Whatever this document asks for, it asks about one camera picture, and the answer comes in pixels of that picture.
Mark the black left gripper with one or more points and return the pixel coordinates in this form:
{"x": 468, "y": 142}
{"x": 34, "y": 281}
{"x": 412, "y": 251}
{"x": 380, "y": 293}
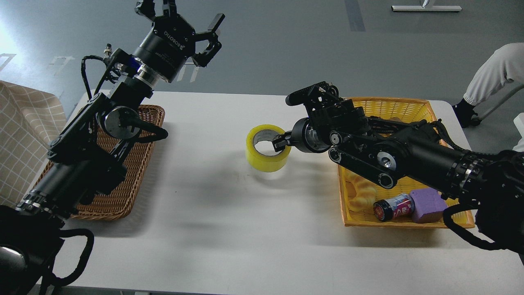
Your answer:
{"x": 168, "y": 47}

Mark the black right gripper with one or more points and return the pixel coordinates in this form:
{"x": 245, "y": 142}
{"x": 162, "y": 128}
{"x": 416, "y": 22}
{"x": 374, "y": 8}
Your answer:
{"x": 303, "y": 137}

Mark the yellow tape roll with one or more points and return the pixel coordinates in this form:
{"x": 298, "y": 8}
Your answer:
{"x": 260, "y": 161}

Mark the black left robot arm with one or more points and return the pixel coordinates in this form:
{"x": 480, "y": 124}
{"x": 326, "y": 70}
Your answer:
{"x": 88, "y": 155}

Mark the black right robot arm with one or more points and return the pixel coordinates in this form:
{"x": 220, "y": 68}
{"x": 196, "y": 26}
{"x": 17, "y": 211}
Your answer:
{"x": 489, "y": 187}

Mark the yellow toy croissant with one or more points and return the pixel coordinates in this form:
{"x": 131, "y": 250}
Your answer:
{"x": 365, "y": 192}

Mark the yellow plastic basket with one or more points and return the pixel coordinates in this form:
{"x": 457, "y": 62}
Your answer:
{"x": 406, "y": 110}

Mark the small red can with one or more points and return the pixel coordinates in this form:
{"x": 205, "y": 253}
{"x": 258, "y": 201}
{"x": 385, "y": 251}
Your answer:
{"x": 391, "y": 208}

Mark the purple foam block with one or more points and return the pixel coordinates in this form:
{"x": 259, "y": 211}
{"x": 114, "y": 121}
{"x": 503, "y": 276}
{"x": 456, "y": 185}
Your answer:
{"x": 428, "y": 205}

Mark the beige checkered cloth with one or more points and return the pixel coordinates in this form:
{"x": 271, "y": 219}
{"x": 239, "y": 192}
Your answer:
{"x": 29, "y": 120}

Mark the brown wicker basket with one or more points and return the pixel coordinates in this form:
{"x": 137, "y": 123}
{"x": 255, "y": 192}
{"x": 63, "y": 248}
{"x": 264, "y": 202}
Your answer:
{"x": 105, "y": 188}

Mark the seated person brown jacket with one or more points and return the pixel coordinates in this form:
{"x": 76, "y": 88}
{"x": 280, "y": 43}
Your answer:
{"x": 505, "y": 66}

